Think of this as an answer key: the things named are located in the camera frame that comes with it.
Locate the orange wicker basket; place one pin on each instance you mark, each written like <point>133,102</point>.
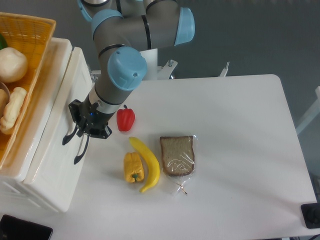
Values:
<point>30,35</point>

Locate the red bell pepper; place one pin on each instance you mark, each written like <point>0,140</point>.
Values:
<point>125,119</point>

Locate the long white bread roll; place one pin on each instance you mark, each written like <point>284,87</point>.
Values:
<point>12,110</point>

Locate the green vegetable in basket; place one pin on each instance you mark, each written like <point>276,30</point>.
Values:
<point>3,42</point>

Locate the wrapped bread slice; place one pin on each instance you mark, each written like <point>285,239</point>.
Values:
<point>178,160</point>

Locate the brown bread in basket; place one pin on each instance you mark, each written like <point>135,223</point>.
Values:
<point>4,99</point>

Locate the white frame at right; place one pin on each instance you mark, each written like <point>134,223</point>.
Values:
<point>311,113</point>

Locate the black tablet device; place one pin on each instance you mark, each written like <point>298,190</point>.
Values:
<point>12,228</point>

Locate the white drawer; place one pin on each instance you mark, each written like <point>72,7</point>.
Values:
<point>52,172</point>

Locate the round white bun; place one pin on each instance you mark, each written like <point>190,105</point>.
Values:
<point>13,65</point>

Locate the yellow bell pepper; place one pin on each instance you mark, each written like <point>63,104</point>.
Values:
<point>133,168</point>

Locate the black device at right edge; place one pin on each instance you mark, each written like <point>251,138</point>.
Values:
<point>311,215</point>

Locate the white drawer cabinet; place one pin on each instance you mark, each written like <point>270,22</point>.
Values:
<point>15,167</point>

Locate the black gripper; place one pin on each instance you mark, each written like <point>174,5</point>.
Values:
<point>88,122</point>

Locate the yellow banana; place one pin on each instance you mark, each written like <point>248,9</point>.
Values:
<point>151,162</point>

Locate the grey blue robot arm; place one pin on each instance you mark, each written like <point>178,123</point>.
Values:
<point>119,41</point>

